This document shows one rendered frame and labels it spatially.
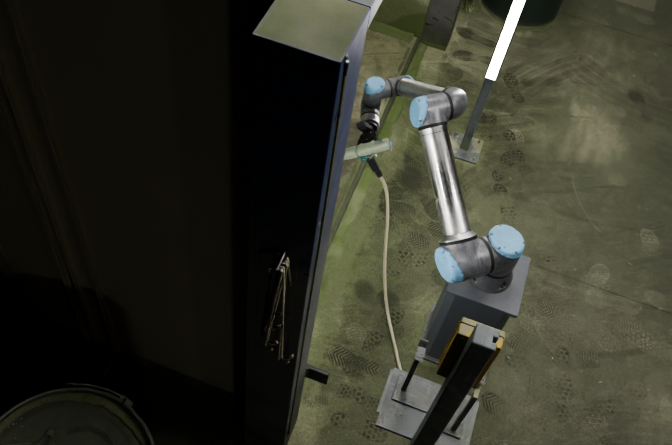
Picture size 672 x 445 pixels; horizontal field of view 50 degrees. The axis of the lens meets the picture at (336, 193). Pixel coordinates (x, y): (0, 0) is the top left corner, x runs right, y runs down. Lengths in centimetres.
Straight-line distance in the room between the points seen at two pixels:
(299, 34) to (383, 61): 338
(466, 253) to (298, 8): 160
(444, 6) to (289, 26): 343
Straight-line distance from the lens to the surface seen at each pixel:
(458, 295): 305
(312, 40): 139
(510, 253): 290
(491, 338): 182
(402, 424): 260
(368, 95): 338
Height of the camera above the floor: 320
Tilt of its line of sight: 52 degrees down
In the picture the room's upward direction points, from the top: 10 degrees clockwise
